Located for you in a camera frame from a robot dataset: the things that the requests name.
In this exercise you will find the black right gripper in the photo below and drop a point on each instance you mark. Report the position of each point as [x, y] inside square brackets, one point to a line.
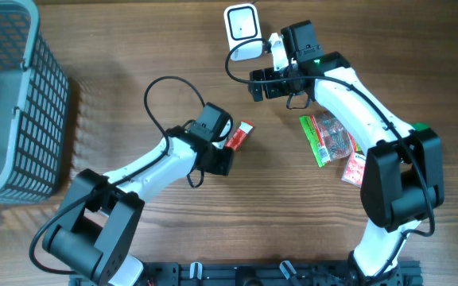
[267, 74]

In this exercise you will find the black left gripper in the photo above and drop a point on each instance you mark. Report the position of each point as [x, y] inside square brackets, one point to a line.
[224, 168]

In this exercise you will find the red snack bar wrapper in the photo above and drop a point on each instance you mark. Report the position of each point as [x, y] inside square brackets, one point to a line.
[237, 139]

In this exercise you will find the green candy bag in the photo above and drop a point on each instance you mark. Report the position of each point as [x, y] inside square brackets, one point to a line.
[328, 138]

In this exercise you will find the red tissue pack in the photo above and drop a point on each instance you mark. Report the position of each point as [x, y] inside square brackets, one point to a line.
[354, 169]

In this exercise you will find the green lid jar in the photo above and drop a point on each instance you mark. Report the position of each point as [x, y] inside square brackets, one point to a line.
[419, 126]

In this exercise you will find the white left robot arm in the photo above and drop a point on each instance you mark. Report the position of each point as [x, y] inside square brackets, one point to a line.
[95, 224]

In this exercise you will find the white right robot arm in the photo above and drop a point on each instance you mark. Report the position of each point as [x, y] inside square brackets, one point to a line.
[403, 177]

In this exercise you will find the white barcode scanner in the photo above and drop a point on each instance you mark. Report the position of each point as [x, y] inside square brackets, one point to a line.
[242, 24]

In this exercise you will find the grey mesh shopping basket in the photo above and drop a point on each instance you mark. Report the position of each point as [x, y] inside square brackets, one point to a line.
[34, 102]

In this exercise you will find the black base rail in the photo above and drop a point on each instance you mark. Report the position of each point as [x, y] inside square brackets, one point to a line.
[330, 273]

